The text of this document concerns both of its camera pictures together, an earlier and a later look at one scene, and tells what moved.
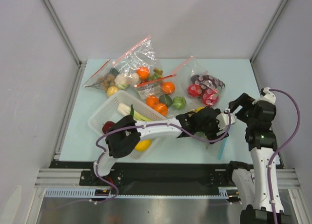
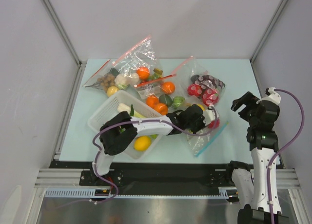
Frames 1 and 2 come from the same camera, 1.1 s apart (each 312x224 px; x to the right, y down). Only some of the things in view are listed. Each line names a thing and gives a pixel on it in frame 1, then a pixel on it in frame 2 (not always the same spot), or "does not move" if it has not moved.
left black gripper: x=212 y=135 → x=202 y=124
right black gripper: x=240 y=105 does not move
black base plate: x=149 y=176 does not move
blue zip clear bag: x=201 y=135 → x=199 y=143
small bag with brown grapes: x=104 y=77 does not move
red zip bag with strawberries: x=199 y=84 does not move
